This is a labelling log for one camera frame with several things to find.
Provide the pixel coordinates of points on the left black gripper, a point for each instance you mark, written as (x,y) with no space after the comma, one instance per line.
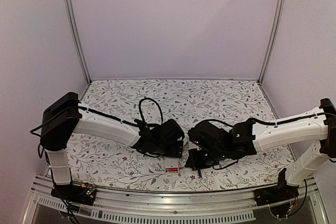
(177,150)

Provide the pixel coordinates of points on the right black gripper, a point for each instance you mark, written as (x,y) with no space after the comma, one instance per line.
(194,163)

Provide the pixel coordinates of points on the black-faced white remote control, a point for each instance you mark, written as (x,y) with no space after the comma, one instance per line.
(171,162)

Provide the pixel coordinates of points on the slim white remote control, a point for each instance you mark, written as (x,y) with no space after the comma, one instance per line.
(186,146)

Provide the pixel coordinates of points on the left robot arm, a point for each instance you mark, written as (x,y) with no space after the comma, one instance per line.
(68,116)

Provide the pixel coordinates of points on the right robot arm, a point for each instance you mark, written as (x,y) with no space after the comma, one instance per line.
(213,144)

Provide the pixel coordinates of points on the upper red AAA battery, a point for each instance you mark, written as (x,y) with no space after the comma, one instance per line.
(172,170)

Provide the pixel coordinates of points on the floral patterned table mat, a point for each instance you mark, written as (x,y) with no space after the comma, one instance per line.
(108,163)

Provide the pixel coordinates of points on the front aluminium rail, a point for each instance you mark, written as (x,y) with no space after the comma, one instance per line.
(114,205)

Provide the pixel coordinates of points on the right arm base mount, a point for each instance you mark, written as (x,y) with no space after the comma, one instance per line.
(276,194)

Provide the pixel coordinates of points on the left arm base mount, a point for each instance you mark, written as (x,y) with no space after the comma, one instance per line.
(84,194)

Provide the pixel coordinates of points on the right aluminium frame post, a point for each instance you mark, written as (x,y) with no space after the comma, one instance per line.
(271,41)

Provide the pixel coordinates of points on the aluminium frame post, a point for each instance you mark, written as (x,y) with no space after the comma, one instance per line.
(271,41)
(76,40)

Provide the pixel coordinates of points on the left aluminium frame post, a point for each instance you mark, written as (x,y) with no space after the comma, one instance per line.
(76,40)

